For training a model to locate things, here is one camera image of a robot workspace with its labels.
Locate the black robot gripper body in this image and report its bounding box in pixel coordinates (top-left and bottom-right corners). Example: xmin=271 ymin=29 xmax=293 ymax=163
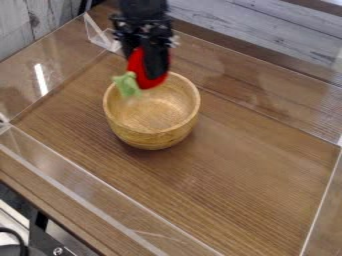
xmin=109 ymin=0 xmax=173 ymax=48

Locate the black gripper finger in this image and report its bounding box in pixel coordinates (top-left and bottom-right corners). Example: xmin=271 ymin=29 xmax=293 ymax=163
xmin=120 ymin=35 xmax=140 ymax=58
xmin=141 ymin=42 xmax=169 ymax=80

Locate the red felt strawberry toy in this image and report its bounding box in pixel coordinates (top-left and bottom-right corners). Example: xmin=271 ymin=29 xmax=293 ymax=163
xmin=110 ymin=46 xmax=168 ymax=98

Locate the light wooden bowl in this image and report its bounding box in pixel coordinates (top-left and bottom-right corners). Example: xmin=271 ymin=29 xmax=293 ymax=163
xmin=102 ymin=72 xmax=200 ymax=150

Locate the clear acrylic tray enclosure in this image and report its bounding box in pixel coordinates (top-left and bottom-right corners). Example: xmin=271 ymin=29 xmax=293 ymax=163
xmin=0 ymin=20 xmax=342 ymax=256

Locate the black table leg bracket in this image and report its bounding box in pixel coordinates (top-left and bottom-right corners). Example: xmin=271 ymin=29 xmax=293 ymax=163
xmin=28 ymin=211 xmax=77 ymax=256

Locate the black cable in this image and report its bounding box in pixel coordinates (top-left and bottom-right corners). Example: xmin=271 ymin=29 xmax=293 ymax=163
xmin=0 ymin=227 xmax=30 ymax=256

